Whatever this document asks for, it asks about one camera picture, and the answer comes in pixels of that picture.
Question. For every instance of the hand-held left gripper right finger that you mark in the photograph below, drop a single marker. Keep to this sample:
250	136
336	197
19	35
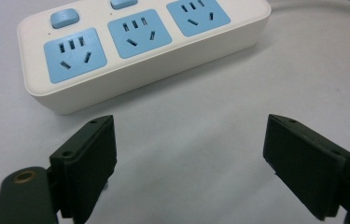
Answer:
303	168

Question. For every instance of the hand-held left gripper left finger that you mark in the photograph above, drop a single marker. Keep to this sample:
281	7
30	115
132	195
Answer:
85	168

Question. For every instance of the white and blue power strip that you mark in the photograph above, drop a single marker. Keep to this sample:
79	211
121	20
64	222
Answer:
151	71

